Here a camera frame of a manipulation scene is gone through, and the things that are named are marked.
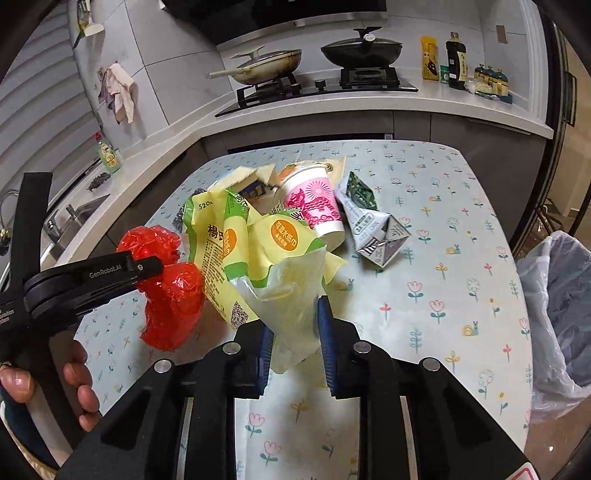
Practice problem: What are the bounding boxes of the small green jar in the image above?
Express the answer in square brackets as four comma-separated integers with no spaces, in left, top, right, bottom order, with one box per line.
[440,65,450,84]

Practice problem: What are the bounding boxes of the hanging dish cloths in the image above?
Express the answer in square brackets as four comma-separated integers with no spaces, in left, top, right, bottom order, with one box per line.
[98,63,135,124]

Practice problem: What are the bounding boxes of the cream frying pan with lid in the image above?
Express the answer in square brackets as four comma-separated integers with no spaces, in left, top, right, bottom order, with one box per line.
[207,46,303,86]

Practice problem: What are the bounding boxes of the green lidded spice jar set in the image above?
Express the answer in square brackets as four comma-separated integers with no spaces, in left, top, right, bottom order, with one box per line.
[472,64,513,104]

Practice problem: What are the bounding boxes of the steel sink faucet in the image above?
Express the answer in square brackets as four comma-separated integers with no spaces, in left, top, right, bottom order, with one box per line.
[0,188,112,273]

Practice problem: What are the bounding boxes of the crushed grey milk carton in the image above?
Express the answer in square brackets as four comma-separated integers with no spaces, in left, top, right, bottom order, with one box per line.
[335,171,411,268]

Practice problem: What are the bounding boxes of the black wok with lid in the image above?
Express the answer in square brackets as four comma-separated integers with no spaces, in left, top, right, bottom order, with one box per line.
[321,26,403,69]

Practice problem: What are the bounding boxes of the person's left hand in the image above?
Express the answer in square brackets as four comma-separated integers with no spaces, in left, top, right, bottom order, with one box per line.
[1,340,102,432]

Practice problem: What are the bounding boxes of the dark scrubber on counter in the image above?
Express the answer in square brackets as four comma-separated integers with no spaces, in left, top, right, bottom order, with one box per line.
[87,172,111,192]

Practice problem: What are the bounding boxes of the yellow green noodle package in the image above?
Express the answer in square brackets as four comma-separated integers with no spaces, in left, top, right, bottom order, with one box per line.
[182,189,346,374]

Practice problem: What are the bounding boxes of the black gas stove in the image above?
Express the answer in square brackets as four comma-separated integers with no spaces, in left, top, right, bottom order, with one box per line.
[215,66,418,117]

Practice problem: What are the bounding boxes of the red plastic bag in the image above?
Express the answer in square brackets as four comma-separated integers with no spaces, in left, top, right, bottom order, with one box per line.
[117,225,205,351]

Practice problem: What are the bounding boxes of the green dish soap bottle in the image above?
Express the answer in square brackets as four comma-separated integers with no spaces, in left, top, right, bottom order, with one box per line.
[94,132,121,174]

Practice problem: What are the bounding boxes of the trash bin with liner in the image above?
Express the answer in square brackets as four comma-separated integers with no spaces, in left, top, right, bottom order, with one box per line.
[517,231,591,418]

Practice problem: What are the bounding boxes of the dark soy sauce bottle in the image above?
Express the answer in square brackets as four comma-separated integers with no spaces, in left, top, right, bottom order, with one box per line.
[446,32,468,90]

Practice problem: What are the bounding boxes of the pink lion paper cup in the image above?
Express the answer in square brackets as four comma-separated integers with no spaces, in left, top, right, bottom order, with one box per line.
[274,162,346,251]

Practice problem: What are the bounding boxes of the yellow seasoning bag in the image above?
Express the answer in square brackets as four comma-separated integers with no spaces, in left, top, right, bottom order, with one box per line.
[421,36,440,81]

